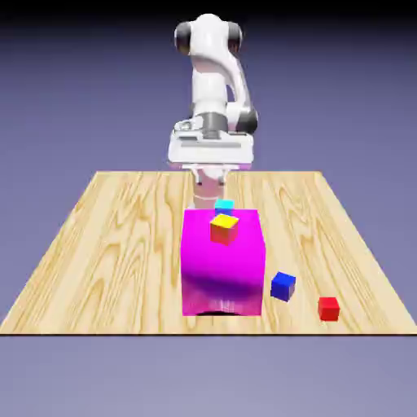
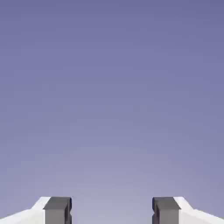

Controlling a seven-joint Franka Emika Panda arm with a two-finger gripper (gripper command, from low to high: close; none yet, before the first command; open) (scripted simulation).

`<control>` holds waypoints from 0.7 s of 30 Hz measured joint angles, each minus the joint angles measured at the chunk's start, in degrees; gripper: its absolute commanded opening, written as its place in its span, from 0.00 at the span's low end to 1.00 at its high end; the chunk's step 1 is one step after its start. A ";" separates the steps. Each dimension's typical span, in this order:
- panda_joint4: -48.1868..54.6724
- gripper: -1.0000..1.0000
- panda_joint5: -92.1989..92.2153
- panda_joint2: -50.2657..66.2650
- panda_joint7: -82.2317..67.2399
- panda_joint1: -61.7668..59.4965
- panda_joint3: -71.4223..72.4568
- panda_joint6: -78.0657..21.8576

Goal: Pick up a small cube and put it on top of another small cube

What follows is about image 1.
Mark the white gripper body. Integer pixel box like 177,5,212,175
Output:
167,130,256,171

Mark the small cyan cube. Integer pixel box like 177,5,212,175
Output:
214,199,235,217

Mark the small yellow cube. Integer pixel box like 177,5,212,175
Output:
209,213,239,247

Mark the small blue cube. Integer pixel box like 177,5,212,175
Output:
270,271,297,303

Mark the small red cube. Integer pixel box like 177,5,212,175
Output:
318,296,340,323

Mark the large magenta box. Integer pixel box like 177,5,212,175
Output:
181,208,266,318

